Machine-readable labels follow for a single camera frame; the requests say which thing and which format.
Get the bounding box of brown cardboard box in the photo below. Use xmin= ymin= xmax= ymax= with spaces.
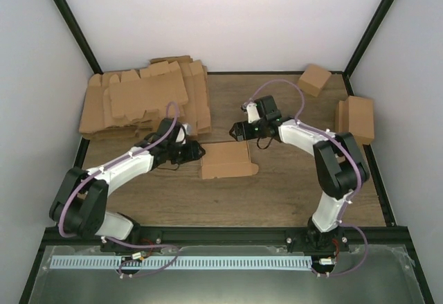
xmin=199 ymin=141 xmax=259 ymax=179

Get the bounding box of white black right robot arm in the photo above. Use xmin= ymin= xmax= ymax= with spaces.
xmin=229 ymin=96 xmax=370 ymax=251

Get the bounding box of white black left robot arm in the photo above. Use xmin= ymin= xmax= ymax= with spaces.
xmin=49 ymin=118 xmax=206 ymax=251

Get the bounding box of small folded cardboard box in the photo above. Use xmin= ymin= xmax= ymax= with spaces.
xmin=298 ymin=64 xmax=332 ymax=97

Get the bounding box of large folded cardboard box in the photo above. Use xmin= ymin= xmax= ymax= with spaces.
xmin=334 ymin=96 xmax=374 ymax=145

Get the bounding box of stack of flat cardboard blanks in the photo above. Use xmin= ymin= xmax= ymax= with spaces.
xmin=79 ymin=55 xmax=212 ymax=139

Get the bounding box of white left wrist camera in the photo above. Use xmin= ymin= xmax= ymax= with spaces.
xmin=175 ymin=123 xmax=192 ymax=144

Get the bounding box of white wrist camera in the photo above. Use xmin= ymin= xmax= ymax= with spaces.
xmin=241 ymin=102 xmax=261 ymax=123
xmin=175 ymin=123 xmax=192 ymax=144

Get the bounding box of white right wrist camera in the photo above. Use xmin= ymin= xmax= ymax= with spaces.
xmin=241 ymin=102 xmax=261 ymax=123

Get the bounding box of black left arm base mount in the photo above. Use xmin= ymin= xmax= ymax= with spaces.
xmin=100 ymin=231 xmax=156 ymax=254

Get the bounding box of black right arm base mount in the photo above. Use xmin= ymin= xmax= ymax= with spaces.
xmin=284 ymin=227 xmax=348 ymax=255

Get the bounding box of black aluminium frame rail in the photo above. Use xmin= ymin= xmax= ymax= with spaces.
xmin=44 ymin=226 xmax=411 ymax=248

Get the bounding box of light blue slotted cable duct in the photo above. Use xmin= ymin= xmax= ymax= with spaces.
xmin=50 ymin=256 xmax=312 ymax=271

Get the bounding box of black right corner frame post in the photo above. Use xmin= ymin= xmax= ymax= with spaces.
xmin=344 ymin=0 xmax=395 ymax=77

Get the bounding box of black corner frame post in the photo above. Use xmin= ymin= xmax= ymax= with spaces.
xmin=344 ymin=0 xmax=395 ymax=77
xmin=53 ymin=0 xmax=103 ymax=74

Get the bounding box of black left corner frame post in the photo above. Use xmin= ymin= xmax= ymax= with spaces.
xmin=53 ymin=0 xmax=103 ymax=74

